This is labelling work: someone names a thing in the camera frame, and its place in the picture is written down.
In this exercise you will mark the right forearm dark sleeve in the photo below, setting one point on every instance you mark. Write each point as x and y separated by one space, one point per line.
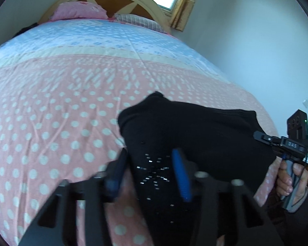
292 227

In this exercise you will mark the black bag beside bed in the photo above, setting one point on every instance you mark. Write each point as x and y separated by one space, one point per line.
23 30

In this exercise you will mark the yellow curtain right panel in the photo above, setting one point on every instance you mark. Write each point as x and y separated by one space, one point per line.
180 14

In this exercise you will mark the bed with polka dot sheet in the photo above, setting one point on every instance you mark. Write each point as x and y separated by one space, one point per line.
62 85

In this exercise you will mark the cream wooden headboard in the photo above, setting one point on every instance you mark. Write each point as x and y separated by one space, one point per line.
144 8

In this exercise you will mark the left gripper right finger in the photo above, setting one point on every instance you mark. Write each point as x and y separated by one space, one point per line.
184 172

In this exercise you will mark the black pants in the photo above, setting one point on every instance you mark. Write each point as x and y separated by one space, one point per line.
230 167

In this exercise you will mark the person right hand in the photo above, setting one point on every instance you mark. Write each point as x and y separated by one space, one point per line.
284 182

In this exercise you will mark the striped grey pillow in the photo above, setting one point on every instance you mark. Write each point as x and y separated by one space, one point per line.
139 21

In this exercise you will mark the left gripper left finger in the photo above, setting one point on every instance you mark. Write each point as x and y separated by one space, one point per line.
114 175

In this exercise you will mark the pink pillow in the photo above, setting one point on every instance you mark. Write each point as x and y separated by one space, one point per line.
78 10

